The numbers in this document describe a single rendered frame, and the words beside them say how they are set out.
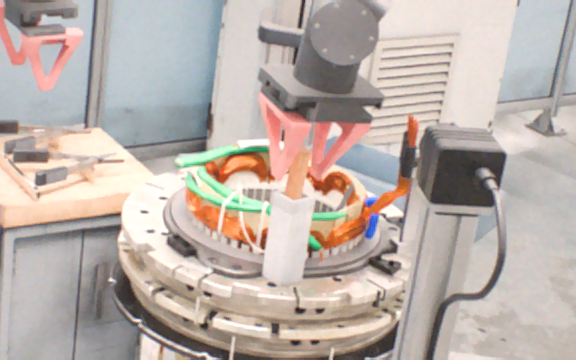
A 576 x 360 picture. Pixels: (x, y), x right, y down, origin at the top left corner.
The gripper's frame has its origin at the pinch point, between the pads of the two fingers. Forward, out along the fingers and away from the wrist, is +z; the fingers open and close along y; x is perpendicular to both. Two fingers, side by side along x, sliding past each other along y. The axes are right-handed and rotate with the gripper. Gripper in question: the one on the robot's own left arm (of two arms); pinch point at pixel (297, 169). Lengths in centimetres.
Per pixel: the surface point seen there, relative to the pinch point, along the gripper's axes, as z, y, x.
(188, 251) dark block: 11.8, -6.2, 5.1
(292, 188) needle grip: 1.6, -0.5, -0.7
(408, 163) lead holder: -0.9, 12.2, -0.6
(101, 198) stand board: 17.7, -6.0, 25.8
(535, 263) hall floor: 120, 209, 156
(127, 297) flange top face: 20.8, -8.5, 10.8
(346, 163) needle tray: 19, 33, 35
